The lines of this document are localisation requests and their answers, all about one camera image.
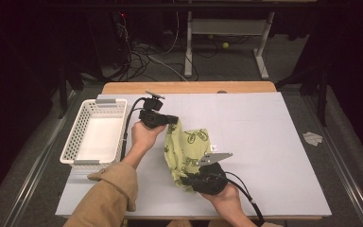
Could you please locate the dark round table grommet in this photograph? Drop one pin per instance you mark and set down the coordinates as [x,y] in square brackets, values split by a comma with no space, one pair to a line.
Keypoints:
[221,91]

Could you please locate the person's left hand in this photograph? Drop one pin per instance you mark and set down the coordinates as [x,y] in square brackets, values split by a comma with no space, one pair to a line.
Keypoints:
[145,137]

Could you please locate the crumpled white paper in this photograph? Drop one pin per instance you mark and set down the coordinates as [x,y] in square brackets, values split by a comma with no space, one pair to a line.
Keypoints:
[312,138]

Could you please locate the white perforated plastic basket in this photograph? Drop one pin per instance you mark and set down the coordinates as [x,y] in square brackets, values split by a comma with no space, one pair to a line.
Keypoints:
[100,138]

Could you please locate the metal floor rail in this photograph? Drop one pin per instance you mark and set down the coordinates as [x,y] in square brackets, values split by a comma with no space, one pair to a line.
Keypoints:
[28,189]
[345,176]

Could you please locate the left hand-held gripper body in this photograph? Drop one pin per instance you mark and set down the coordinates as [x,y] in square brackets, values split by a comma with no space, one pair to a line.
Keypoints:
[152,118]

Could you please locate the white desk frame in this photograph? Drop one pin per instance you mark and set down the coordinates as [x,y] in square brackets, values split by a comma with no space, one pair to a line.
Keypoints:
[227,26]

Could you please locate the black metal stand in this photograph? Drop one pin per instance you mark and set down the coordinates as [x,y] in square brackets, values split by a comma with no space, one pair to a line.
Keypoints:
[322,101]

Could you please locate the green printed baby romper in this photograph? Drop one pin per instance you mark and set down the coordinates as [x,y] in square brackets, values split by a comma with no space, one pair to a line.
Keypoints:
[186,148]

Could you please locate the person's right hand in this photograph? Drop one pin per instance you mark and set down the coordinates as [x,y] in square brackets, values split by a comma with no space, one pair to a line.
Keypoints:
[230,203]

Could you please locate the person's leg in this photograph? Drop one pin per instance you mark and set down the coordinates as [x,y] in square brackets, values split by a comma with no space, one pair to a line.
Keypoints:
[217,224]
[179,224]

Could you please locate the white board sheet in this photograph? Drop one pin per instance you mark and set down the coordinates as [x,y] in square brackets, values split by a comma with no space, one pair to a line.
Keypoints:
[280,157]

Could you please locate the small yellow ball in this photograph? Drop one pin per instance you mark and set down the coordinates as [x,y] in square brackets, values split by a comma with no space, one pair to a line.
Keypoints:
[210,36]

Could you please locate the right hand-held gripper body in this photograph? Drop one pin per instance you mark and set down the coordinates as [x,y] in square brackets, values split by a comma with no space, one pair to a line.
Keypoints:
[211,181]

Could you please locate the yellow tennis ball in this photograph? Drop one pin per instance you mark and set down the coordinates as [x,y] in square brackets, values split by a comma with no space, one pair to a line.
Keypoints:
[225,45]

